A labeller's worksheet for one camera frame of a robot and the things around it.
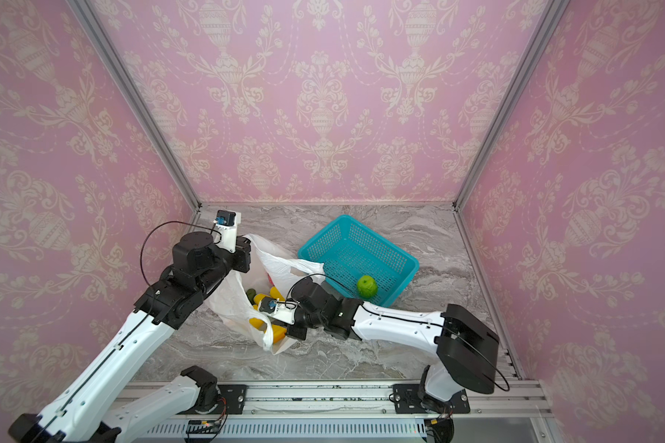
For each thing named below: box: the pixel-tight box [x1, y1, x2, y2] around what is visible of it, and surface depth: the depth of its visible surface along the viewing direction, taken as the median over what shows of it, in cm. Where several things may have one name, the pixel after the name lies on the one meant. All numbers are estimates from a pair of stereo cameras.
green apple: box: [356, 275, 379, 300], surface depth 91 cm
